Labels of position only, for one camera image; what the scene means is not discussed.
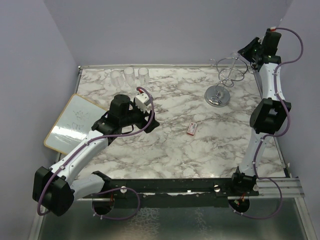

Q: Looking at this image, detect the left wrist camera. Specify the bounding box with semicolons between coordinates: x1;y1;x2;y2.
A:
134;93;151;113

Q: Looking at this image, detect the clear wine glass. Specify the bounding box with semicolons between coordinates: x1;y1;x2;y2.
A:
137;67;150;85
230;52;240;60
123;66;136;87
110;70;124;89

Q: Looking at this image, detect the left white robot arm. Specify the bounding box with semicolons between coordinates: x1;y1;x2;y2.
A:
32;87;160;216

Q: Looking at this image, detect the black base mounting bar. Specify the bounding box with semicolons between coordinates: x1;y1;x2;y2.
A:
89;178;259;209

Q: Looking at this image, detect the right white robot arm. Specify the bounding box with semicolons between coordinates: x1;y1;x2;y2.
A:
229;28;292;196

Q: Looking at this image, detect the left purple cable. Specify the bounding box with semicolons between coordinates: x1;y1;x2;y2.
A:
36;86;156;216

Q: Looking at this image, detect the chrome wine glass rack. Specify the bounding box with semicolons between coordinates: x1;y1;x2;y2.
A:
204;56;249;108

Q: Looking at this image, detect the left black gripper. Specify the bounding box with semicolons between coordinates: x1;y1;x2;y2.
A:
120;101;160;133

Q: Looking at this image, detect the small red white box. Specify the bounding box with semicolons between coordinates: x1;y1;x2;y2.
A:
186;122;198;136

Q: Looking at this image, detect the yellow framed whiteboard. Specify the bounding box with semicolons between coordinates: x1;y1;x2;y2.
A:
44;94;106;155

